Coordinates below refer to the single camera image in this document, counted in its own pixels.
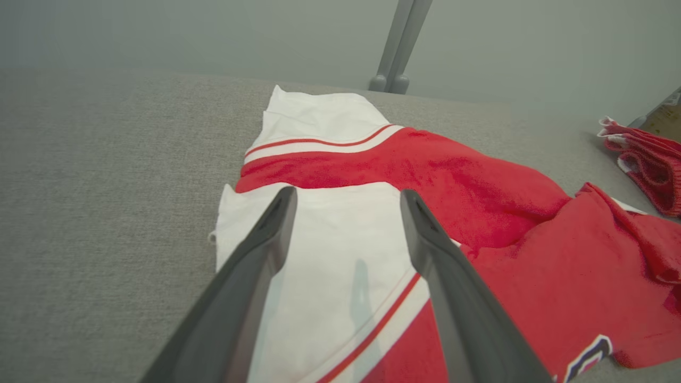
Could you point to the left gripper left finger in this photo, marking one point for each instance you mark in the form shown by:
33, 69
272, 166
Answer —
239, 298

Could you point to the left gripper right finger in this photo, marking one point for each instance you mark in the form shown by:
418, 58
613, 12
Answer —
463, 308

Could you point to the red shirt white sleeves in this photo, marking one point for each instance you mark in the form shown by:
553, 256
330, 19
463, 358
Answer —
479, 202

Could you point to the red shorts white stripes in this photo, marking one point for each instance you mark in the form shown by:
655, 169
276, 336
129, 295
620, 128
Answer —
652, 165

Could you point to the grey partition post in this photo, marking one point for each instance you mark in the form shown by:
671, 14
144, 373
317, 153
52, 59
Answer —
396, 32
414, 32

